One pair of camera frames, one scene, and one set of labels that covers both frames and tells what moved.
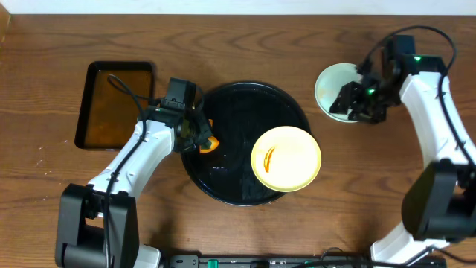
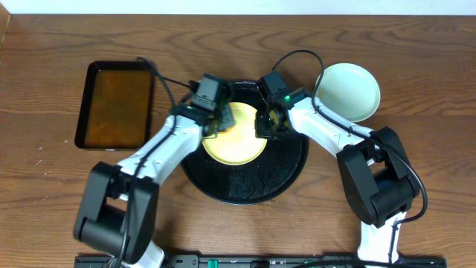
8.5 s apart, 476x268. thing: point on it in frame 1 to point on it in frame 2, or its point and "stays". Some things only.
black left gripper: x=204 y=133 to x=220 y=106
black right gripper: x=349 y=98 to x=262 y=131
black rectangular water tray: x=115 y=94 stays
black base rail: x=288 y=260 stays
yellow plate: x=285 y=158 to x=241 y=144
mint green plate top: x=328 y=87 stays
